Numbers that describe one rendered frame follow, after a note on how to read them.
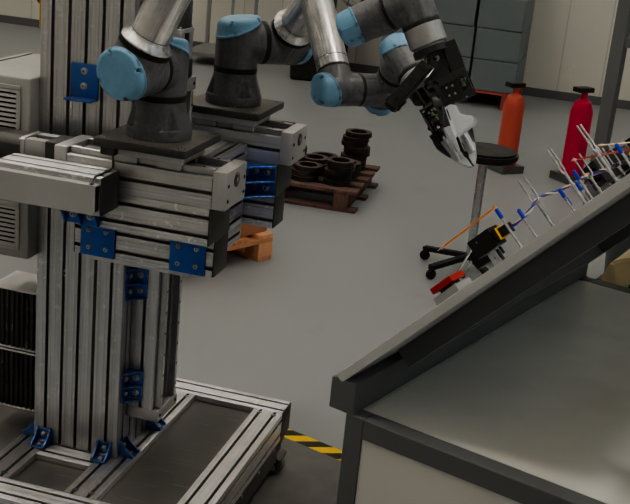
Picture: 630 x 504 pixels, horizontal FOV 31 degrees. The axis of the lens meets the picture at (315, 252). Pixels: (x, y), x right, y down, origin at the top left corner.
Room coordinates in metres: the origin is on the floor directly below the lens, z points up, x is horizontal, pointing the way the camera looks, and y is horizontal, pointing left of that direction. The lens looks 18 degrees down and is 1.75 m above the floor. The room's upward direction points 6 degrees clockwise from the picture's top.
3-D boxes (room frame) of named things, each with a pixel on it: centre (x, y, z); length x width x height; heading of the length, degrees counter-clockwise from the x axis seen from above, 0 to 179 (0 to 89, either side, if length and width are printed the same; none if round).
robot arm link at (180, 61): (2.51, 0.39, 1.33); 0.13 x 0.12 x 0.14; 161
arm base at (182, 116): (2.52, 0.38, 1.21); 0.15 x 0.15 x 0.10
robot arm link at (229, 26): (3.00, 0.25, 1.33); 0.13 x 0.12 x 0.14; 119
